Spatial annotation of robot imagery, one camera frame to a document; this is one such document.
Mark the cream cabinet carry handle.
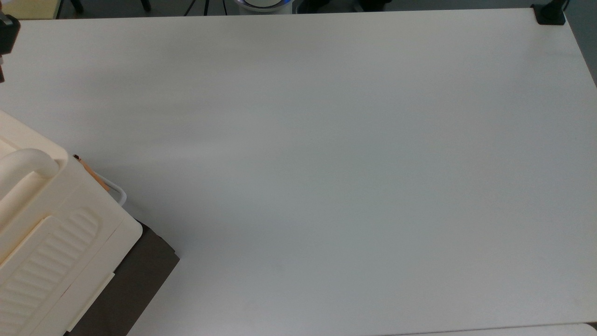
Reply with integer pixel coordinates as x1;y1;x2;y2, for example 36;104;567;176
0;148;59;202

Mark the black clamp camera stand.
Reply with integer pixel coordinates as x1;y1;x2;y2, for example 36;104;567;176
531;0;569;26
0;12;22;84

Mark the white drawer handle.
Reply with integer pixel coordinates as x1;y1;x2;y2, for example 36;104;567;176
99;176;128;207

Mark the yellow wooden board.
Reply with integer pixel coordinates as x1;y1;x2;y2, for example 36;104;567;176
2;0;64;20

